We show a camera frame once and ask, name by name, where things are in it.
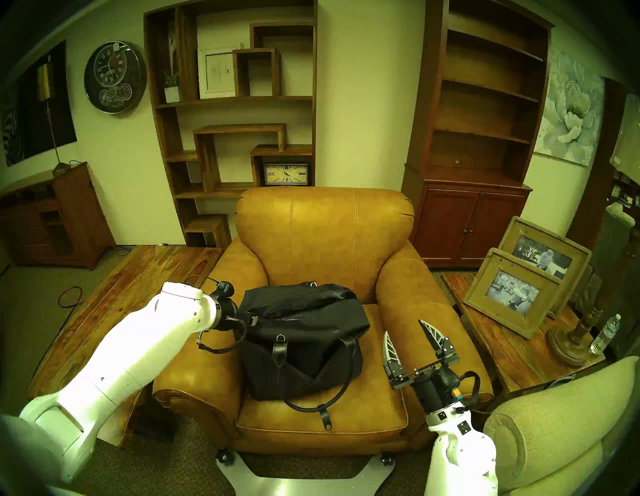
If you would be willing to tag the turned wooden lamp base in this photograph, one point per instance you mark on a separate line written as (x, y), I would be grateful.
(567, 345)

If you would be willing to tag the wooden plank coffee table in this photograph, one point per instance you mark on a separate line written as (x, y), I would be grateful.
(120, 295)

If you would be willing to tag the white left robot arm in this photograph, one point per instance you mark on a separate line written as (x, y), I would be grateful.
(115, 370)

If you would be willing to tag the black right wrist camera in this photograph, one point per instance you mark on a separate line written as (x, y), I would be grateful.
(452, 387)

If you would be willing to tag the small rustic photo frame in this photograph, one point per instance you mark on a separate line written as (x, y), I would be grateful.
(512, 292)

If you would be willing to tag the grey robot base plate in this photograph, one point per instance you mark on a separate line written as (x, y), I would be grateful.
(305, 482)

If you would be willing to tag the reddish wooden sideboard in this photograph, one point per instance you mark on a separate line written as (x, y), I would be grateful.
(75, 220)

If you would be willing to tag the beige upholstered chair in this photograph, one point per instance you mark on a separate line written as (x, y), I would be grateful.
(565, 425)

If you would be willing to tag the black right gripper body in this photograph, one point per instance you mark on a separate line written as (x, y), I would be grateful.
(432, 382)

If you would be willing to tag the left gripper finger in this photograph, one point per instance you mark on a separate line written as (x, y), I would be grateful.
(251, 320)

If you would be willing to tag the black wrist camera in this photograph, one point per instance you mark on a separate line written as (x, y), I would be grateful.
(224, 289)
(452, 387)

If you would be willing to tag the round black wall clock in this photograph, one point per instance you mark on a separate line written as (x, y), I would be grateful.
(115, 77)

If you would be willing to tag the large rustic photo frame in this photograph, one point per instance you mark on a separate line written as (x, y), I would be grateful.
(542, 255)

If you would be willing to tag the tan leather armchair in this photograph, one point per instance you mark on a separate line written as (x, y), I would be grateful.
(325, 230)

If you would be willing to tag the open wooden shelf unit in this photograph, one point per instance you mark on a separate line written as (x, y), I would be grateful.
(205, 160)

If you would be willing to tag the wooden side table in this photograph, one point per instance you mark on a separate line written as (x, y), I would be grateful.
(515, 360)

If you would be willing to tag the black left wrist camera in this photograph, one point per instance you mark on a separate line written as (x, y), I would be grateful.
(224, 289)

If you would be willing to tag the white framed certificate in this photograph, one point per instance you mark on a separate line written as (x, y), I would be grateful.
(217, 72)

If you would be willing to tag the clear water bottle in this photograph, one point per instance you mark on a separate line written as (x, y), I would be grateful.
(604, 335)

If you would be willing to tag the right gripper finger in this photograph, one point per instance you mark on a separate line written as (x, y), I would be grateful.
(395, 362)
(439, 342)

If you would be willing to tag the black levelling knob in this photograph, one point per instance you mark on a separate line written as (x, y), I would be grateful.
(386, 459)
(224, 456)

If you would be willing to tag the rectangular mantel clock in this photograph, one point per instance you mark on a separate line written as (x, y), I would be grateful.
(286, 174)

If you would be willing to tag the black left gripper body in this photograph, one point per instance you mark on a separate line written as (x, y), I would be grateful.
(227, 312)

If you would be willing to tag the grey wingback chair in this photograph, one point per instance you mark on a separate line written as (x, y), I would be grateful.
(610, 245)

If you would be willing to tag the dark wooden bookcase cabinet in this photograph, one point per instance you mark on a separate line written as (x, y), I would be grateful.
(465, 225)

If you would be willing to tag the small potted plant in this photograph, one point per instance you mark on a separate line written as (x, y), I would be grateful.
(172, 92)

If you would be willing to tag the black zebra canvas picture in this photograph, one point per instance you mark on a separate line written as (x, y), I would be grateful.
(25, 120)

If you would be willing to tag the pale flower painting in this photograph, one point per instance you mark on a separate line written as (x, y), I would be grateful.
(570, 110)

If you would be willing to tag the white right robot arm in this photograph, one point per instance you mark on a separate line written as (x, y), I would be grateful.
(460, 460)

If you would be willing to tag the black zipper handbag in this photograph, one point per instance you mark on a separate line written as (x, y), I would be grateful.
(305, 335)

